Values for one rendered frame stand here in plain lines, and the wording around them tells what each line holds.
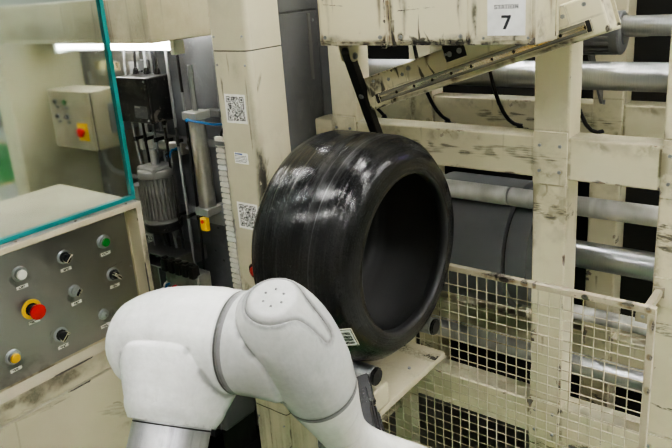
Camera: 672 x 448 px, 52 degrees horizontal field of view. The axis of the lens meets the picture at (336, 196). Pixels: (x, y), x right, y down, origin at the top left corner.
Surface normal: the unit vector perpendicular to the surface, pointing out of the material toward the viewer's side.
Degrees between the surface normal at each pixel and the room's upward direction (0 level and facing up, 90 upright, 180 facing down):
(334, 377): 96
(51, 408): 90
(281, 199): 52
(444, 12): 90
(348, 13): 90
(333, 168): 32
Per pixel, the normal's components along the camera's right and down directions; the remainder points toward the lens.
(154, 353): -0.38, -0.27
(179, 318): -0.31, -0.53
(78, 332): 0.80, 0.13
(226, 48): -0.61, 0.28
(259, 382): -0.16, 0.62
